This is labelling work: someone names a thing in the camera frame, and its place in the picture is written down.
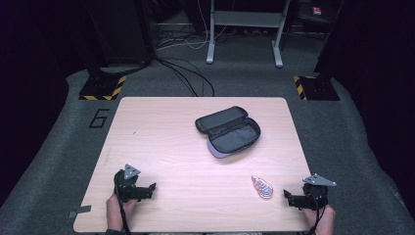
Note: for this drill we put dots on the white metal stand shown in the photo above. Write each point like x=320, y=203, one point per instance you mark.
x=248, y=19

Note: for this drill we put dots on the black base with hazard tape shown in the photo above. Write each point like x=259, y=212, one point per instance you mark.
x=102, y=88
x=318, y=88

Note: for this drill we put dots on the pink clear plastic packet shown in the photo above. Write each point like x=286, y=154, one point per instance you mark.
x=263, y=187

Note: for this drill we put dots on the black pencil case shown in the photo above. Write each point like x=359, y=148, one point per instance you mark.
x=228, y=132

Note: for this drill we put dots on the grey tape strip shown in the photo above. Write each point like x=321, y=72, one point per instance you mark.
x=80, y=211

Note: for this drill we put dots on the black box with red label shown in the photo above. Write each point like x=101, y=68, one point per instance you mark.
x=311, y=11

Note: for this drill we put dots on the person's right hand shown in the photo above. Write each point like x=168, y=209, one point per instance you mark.
x=323, y=219

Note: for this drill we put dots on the person's left hand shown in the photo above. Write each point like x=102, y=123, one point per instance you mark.
x=115, y=210

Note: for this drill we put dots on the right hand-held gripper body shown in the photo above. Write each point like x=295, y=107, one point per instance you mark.
x=313, y=195

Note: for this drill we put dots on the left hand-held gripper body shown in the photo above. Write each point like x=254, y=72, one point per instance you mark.
x=128, y=188

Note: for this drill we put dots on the black cabinet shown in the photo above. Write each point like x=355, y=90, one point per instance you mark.
x=125, y=31

